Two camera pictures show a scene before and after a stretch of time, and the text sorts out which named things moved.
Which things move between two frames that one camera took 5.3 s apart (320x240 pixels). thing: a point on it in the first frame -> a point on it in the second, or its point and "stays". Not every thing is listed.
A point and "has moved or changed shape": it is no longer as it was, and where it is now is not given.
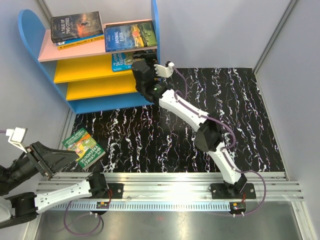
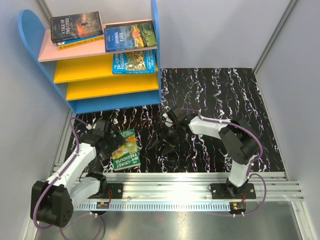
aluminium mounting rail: (270, 186) stays
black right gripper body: (150, 58) -> (169, 134)
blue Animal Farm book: (120, 36) stays
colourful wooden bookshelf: (83, 74) stays
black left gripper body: (24, 169) -> (112, 144)
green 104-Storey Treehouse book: (82, 143) has moved or changed shape
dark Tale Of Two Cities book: (70, 27) stays
